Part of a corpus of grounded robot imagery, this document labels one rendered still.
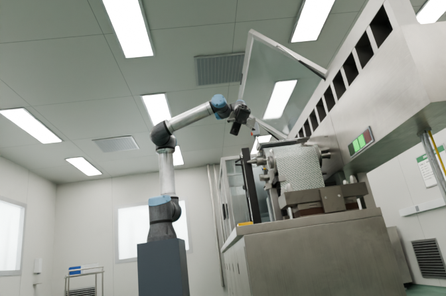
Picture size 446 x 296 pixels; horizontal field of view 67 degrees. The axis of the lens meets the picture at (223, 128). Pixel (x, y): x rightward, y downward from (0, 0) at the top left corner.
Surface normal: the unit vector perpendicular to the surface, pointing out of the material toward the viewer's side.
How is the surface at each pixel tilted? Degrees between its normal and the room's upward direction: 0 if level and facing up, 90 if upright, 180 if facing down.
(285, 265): 90
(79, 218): 90
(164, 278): 90
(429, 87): 90
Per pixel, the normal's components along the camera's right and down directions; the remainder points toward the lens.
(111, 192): 0.04, -0.37
